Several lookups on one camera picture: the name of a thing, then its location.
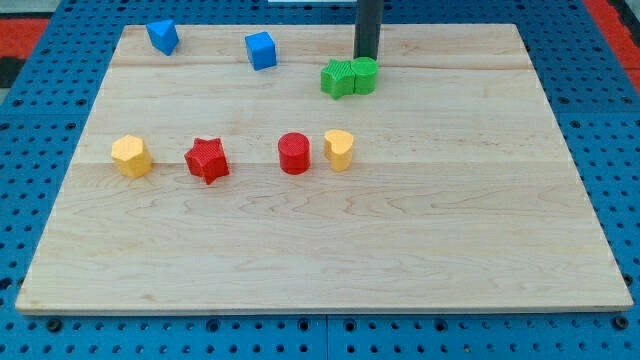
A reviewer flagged yellow heart block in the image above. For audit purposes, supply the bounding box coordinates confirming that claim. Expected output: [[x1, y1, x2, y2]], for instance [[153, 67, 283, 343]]
[[324, 129, 354, 172]]

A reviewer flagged blue cube block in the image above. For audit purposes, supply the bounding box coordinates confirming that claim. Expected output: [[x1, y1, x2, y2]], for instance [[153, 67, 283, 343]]
[[245, 31, 277, 71]]

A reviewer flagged green cylinder block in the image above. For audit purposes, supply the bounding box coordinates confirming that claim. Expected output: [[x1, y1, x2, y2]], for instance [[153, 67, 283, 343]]
[[351, 57, 378, 95]]

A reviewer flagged green star block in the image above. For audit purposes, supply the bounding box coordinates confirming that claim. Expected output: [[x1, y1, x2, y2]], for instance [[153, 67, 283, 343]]
[[321, 59, 355, 99]]

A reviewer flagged light wooden board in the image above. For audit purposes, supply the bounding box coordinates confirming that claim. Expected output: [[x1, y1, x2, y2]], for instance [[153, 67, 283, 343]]
[[15, 24, 633, 316]]

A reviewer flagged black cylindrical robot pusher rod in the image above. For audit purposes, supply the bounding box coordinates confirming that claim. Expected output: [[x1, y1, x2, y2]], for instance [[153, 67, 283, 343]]
[[353, 0, 384, 60]]

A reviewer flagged red cylinder block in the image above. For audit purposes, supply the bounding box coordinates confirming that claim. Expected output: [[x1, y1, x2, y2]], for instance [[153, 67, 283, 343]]
[[278, 132, 311, 175]]

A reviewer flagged blue triangle block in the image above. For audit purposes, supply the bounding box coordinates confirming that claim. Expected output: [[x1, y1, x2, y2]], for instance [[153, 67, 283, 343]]
[[145, 19, 179, 56]]

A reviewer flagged red star block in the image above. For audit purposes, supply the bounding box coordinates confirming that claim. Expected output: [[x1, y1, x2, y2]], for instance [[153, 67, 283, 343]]
[[184, 138, 230, 185]]

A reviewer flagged yellow hexagon block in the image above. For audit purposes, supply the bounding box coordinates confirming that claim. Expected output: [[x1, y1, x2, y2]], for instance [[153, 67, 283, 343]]
[[111, 135, 152, 178]]

